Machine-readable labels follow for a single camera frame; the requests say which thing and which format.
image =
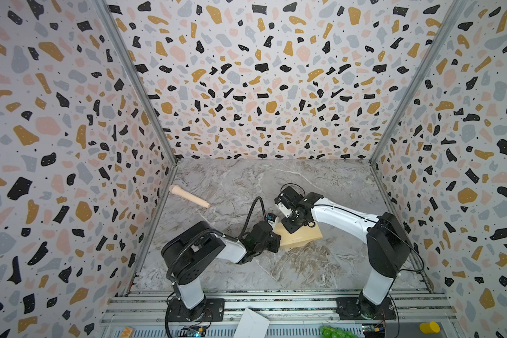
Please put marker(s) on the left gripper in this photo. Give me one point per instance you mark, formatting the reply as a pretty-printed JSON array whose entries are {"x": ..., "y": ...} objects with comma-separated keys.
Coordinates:
[{"x": 274, "y": 239}]

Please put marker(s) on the yellow paper envelope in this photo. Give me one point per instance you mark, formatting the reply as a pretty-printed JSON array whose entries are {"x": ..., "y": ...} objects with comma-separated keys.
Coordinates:
[{"x": 301, "y": 237}]

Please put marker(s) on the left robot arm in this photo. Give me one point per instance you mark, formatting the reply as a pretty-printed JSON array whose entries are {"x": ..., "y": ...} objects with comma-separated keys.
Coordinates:
[{"x": 189, "y": 254}]

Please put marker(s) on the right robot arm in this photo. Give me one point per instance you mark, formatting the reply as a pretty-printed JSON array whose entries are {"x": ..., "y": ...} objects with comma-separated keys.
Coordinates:
[{"x": 387, "y": 243}]

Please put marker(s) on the white paper sheet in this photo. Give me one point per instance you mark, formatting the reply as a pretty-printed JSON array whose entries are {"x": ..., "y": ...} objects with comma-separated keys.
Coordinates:
[{"x": 252, "y": 325}]

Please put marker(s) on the left circuit board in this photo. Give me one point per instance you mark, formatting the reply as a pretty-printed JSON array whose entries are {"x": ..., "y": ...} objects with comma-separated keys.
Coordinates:
[{"x": 192, "y": 331}]

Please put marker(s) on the circuit board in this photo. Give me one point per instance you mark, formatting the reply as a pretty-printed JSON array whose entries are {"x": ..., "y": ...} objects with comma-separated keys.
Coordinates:
[
  {"x": 192, "y": 331},
  {"x": 373, "y": 331}
]

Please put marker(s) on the green plastic bag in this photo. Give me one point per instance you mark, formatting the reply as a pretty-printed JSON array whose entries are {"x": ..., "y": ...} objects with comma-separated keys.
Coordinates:
[{"x": 327, "y": 331}]

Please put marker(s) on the right circuit board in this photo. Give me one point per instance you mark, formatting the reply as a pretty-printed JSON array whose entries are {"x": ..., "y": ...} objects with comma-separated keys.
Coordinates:
[{"x": 373, "y": 331}]

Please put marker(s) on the yellow cylinder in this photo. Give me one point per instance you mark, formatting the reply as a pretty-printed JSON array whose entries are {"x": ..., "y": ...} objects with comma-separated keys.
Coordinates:
[{"x": 430, "y": 328}]

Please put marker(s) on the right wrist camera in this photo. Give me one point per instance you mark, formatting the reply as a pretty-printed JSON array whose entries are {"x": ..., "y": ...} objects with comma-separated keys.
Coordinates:
[{"x": 285, "y": 211}]

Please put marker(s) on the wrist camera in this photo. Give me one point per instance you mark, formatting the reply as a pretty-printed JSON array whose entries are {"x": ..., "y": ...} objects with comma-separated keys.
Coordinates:
[
  {"x": 285, "y": 211},
  {"x": 271, "y": 218}
]

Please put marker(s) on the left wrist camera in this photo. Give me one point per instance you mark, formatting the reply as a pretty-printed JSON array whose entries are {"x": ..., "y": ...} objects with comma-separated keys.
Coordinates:
[{"x": 271, "y": 218}]

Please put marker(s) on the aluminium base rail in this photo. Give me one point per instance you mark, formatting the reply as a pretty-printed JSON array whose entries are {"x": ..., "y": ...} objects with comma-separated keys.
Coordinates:
[{"x": 291, "y": 314}]

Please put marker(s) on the beige wooden stamp handle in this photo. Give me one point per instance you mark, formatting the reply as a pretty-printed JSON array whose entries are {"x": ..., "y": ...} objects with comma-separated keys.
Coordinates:
[{"x": 178, "y": 191}]

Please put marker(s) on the right corner aluminium post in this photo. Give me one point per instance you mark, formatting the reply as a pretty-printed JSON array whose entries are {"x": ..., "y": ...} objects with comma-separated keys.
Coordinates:
[{"x": 452, "y": 15}]

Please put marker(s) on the corner aluminium post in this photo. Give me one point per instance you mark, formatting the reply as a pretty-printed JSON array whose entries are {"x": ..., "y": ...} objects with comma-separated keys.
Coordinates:
[
  {"x": 452, "y": 15},
  {"x": 101, "y": 7}
]

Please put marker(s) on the left corner aluminium post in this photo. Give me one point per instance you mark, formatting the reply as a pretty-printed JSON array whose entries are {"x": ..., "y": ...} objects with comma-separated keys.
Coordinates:
[{"x": 101, "y": 7}]

